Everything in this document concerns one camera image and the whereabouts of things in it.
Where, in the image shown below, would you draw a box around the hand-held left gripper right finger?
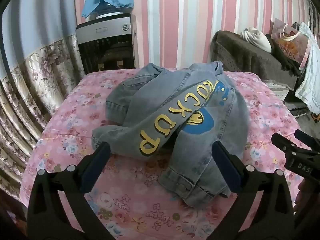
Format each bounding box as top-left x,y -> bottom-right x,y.
209,140 -> 296,240

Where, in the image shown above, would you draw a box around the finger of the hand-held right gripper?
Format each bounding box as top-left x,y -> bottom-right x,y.
271,132 -> 313,161
294,129 -> 320,153

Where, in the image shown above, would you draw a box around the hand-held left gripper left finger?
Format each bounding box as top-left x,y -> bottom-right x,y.
27,142 -> 116,240

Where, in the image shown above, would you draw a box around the grey denim jacket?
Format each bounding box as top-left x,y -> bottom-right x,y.
91,60 -> 249,204

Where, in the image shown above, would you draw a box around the black clothes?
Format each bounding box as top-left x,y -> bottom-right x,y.
266,34 -> 302,77

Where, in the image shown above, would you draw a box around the pink floral bedsheet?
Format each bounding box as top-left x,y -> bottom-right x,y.
19,67 -> 316,240

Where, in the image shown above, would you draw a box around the grey lace seat cushion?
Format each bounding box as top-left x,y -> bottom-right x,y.
261,79 -> 309,118

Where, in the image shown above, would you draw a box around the white floral cloth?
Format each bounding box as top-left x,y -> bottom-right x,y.
295,21 -> 320,113

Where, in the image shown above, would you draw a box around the brown covered sofa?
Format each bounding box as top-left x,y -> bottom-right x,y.
211,30 -> 304,92

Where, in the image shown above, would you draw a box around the printed gift bag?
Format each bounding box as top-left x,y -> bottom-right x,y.
271,18 -> 310,64

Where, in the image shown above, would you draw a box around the white cloth bag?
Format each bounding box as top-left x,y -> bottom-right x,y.
240,27 -> 272,53

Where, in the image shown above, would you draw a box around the floral curtain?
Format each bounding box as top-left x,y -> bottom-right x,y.
0,0 -> 87,205

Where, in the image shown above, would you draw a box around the silver black water dispenser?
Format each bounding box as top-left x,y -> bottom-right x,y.
76,13 -> 140,75

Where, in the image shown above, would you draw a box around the water bottle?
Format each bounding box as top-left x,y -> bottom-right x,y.
93,2 -> 125,19

